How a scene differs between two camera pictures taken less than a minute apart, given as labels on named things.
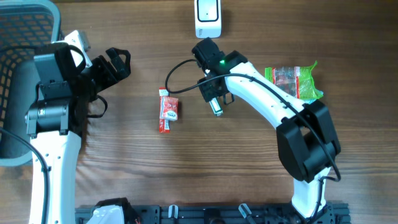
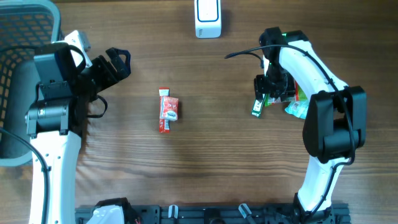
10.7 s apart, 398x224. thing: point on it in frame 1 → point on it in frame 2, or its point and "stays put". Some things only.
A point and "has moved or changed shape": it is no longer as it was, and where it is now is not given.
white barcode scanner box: x=208 y=18 stays put
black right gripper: x=209 y=93 → x=262 y=88
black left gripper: x=111 y=76 stays put
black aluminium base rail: x=336 y=213 stays put
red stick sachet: x=164 y=126 stays put
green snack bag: x=296 y=80 has moved or changed shape
